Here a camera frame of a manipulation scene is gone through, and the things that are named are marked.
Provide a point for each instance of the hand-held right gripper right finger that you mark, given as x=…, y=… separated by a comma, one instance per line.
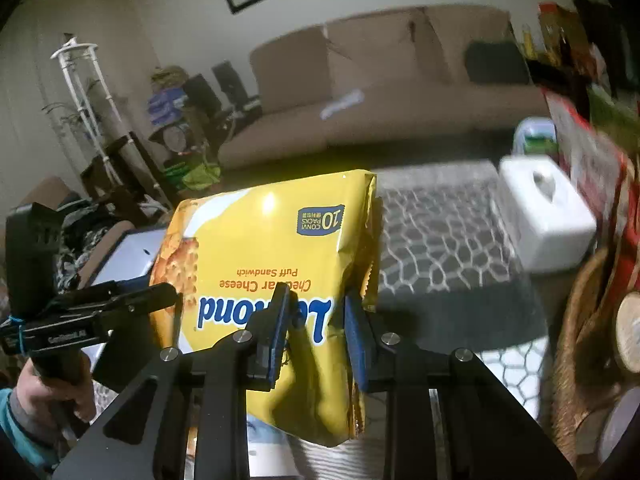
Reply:
x=356, y=347

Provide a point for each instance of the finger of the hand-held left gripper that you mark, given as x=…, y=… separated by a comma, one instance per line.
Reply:
x=130, y=355
x=145, y=300

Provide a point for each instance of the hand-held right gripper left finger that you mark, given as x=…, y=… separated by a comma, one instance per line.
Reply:
x=277, y=340

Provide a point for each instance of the white storage container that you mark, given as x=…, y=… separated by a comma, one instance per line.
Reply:
x=132, y=255

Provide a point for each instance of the yellow snack bag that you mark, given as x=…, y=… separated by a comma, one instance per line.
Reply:
x=260, y=240

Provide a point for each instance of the person's left forearm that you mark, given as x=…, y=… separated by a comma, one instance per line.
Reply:
x=22, y=435

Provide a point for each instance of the person's left hand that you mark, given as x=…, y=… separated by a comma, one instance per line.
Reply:
x=55, y=400

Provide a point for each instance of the pile of clothes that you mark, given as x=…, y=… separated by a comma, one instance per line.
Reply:
x=82, y=240

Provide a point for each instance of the cardboard box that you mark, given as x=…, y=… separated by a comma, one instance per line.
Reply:
x=45, y=192

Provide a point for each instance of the green bag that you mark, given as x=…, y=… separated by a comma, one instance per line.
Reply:
x=197, y=175

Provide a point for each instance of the grey patterned rug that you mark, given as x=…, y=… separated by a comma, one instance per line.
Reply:
x=450, y=245

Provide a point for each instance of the stack of blue packs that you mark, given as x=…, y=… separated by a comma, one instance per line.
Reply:
x=165, y=105

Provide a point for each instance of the white tall stand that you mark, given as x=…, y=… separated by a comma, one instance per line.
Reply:
x=75, y=50

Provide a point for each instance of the brown wicker basket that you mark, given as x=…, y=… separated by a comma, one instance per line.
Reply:
x=575, y=360

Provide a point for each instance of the white tissue box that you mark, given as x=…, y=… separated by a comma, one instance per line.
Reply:
x=545, y=220

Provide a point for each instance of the black office chair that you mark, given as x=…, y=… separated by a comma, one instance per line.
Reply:
x=227, y=82

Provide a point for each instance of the small white item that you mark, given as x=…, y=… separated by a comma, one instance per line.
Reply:
x=341, y=104

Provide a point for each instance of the round wooden slice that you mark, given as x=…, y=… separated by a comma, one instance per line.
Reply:
x=629, y=332

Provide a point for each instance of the beige sofa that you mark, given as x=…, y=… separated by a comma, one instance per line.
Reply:
x=380, y=60

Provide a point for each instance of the red snack packet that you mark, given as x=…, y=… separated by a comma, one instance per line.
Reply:
x=595, y=160

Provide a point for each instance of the dark sofa cushion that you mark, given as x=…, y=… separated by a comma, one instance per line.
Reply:
x=497, y=62

